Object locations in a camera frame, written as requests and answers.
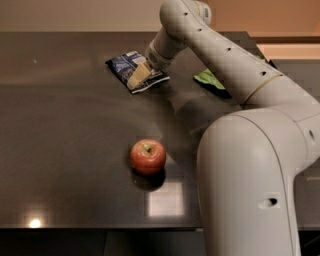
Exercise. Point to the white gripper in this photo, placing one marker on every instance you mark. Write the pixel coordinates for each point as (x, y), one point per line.
(156, 60)

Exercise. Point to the blue chip bag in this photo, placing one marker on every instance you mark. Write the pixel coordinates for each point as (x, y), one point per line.
(124, 65)

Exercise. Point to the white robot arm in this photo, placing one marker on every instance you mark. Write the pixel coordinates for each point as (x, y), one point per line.
(246, 161)

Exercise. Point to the green chip bag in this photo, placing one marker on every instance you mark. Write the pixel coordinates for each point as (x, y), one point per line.
(206, 77)

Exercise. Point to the red apple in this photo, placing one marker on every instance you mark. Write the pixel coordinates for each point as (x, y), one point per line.
(148, 157)

